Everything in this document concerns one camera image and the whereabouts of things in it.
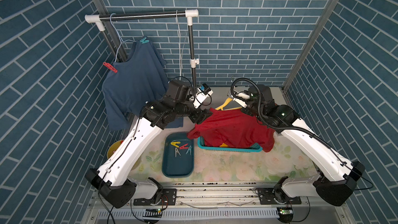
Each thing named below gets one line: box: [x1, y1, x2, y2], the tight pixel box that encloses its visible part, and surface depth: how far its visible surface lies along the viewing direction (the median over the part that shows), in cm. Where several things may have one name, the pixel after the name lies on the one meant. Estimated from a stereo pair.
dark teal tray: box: [161, 131, 195, 179], surface depth 88 cm
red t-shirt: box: [187, 107, 276, 152], surface depth 73 cm
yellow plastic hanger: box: [215, 96, 243, 111], surface depth 69 cm
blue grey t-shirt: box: [102, 37, 184, 131], surface depth 75 cm
